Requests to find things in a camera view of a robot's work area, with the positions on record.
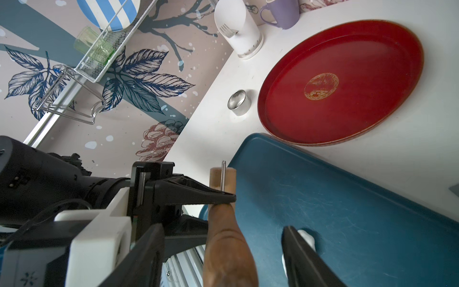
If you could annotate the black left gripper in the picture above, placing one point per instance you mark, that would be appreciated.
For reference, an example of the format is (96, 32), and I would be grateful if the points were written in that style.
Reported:
(157, 196)

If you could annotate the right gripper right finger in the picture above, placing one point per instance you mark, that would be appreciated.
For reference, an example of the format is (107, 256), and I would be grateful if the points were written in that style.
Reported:
(303, 265)

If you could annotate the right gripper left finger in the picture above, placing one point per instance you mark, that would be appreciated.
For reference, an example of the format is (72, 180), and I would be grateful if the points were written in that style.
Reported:
(143, 265)

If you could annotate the teal plastic tray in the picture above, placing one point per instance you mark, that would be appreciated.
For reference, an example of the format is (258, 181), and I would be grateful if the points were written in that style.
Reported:
(367, 235)

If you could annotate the wooden rolling pin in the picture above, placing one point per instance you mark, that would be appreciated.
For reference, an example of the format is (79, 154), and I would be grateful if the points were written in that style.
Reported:
(228, 260)

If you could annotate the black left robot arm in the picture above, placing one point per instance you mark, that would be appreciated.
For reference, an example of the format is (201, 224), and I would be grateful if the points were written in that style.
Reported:
(35, 186)

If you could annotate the small round metal cutter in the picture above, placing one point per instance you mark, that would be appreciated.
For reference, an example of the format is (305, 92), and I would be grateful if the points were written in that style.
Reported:
(239, 103)

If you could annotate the green glass cup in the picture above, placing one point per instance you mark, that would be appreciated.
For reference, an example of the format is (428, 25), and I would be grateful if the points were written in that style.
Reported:
(91, 44)

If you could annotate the white cutlery holder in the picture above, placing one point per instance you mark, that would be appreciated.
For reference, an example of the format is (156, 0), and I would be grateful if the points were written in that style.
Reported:
(237, 26)

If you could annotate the blue white striped plate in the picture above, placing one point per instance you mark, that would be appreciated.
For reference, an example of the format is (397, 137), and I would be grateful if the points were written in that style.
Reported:
(113, 15)

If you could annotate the round red tray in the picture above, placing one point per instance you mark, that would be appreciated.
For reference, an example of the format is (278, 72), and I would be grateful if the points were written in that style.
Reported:
(340, 83)

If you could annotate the purple mug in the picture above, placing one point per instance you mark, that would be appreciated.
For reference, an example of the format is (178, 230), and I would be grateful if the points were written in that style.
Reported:
(286, 13)

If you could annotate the white wire wall shelf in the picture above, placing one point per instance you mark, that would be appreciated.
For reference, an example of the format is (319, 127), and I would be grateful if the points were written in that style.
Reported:
(58, 97)

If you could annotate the metal spatula wooden handle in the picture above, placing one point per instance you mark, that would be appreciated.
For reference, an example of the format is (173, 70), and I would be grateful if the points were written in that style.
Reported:
(455, 189)

